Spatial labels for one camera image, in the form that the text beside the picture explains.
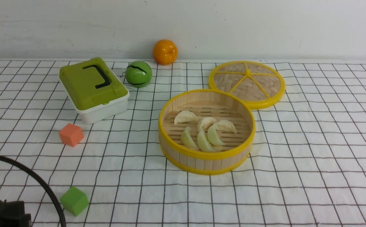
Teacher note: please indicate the orange cube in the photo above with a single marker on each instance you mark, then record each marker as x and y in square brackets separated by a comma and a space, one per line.
[71, 135]

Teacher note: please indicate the bamboo steamer tray yellow rim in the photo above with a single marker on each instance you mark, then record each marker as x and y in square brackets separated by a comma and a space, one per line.
[207, 103]

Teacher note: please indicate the pale dumpling front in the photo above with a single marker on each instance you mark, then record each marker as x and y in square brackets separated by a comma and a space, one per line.
[187, 140]

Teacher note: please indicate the green cube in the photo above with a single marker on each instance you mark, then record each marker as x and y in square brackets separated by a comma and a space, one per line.
[74, 200]

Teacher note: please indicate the green white lidded box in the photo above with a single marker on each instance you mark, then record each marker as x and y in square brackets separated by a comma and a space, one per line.
[94, 90]

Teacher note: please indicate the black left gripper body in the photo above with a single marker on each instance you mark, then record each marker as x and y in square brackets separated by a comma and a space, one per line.
[12, 214]

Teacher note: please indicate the pale dumpling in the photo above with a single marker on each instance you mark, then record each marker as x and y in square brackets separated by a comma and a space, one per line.
[203, 143]
[187, 140]
[226, 126]
[184, 117]
[205, 123]
[213, 136]

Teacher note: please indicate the green ball toy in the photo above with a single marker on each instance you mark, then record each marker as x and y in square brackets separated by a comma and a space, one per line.
[138, 74]

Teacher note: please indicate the white checkered tablecloth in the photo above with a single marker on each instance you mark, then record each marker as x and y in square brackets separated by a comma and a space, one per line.
[307, 166]

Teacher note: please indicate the bamboo steamer lid yellow rim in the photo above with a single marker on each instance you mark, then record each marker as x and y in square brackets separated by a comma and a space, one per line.
[256, 84]

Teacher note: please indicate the orange fruit toy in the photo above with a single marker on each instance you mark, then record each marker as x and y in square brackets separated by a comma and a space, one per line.
[165, 52]

